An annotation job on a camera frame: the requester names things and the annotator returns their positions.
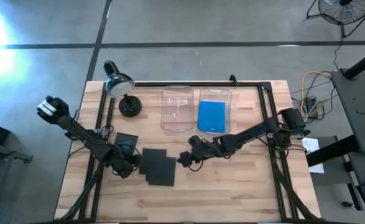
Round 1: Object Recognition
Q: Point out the black aluminium table frame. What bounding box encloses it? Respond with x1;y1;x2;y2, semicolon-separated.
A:
59;81;320;223

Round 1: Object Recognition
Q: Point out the black table leg beam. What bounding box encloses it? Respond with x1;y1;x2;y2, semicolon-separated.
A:
305;135;362;167

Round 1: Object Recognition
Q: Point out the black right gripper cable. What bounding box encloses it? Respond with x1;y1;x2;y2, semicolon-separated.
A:
187;159;205;173

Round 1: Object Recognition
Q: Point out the grey side table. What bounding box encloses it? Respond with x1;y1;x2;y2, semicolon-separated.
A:
330;67;365;155

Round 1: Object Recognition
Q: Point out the black desk lamp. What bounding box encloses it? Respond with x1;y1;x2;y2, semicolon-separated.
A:
103;60;143;118

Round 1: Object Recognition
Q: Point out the black diagonal stand pole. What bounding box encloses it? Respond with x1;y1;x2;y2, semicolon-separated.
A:
343;45;365;79

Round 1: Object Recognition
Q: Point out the white paper sheet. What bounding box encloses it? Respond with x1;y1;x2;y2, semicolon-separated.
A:
302;137;325;174

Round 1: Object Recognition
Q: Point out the black floor fan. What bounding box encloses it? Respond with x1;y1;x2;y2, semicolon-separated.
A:
305;0;365;39

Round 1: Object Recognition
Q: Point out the blue jewel case white logo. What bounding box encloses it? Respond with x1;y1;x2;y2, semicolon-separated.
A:
197;100;226;134

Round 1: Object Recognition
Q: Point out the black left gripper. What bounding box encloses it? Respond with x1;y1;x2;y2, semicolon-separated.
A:
106;146;142;179

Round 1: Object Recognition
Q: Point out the clear plastic bin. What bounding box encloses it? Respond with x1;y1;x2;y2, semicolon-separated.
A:
196;88;233;136
160;85;196;132

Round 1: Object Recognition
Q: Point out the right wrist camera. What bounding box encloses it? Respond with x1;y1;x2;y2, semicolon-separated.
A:
188;136;208;150

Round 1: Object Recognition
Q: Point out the yellow cable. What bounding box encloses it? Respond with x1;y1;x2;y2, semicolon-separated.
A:
300;70;338;118

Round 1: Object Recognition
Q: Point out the black fan power cable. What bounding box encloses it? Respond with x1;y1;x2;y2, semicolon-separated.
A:
333;36;342;70

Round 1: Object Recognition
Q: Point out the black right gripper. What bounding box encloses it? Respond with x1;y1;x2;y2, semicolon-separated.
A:
177;139;223;169

